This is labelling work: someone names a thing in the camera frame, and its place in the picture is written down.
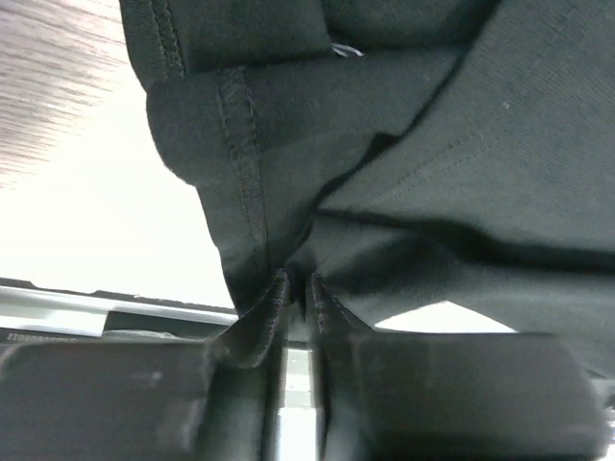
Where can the black t shirt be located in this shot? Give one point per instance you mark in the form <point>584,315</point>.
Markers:
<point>403,153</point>

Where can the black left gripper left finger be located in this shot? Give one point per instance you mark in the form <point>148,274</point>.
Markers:
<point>209,399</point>

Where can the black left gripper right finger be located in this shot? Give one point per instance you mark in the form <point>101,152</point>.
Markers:
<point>391,395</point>

